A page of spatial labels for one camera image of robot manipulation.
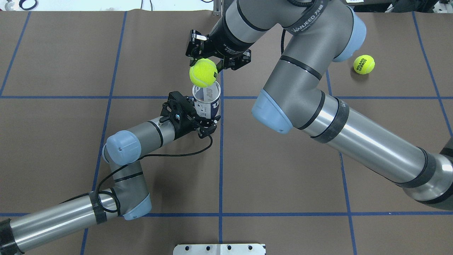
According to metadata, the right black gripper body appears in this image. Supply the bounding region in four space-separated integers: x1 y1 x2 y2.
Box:
203 30 252 59

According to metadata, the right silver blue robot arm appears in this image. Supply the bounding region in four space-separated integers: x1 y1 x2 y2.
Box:
199 12 452 217

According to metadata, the blue tape roll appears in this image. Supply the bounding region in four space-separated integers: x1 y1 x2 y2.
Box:
18 0 39 11

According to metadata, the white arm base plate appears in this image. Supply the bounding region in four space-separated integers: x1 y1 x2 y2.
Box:
173 243 266 255

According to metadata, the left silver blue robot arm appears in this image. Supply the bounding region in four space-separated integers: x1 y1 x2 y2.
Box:
1 91 221 255

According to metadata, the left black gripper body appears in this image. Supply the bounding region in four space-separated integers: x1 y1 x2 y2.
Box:
160 91 197 139

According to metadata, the aluminium frame post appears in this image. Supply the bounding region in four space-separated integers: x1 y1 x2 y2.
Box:
212 0 223 17

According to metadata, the white blue ball can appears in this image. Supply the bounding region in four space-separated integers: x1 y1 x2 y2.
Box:
191 81 221 119

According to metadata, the yellow-green tennis ball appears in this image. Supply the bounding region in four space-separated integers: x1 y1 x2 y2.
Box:
352 55 375 74
189 58 218 88

